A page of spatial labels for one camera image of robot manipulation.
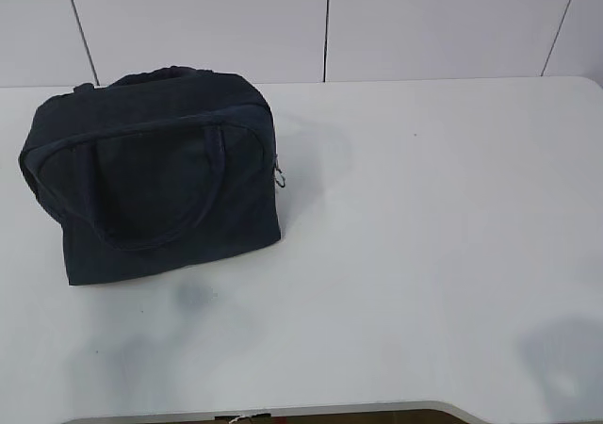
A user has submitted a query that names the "dark blue lunch bag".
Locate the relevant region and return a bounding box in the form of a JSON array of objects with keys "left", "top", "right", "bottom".
[{"left": 19, "top": 66, "right": 282, "bottom": 285}]

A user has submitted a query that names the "white cable at table edge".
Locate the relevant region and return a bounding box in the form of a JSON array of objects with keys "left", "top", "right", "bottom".
[{"left": 214, "top": 411, "right": 273, "bottom": 424}]

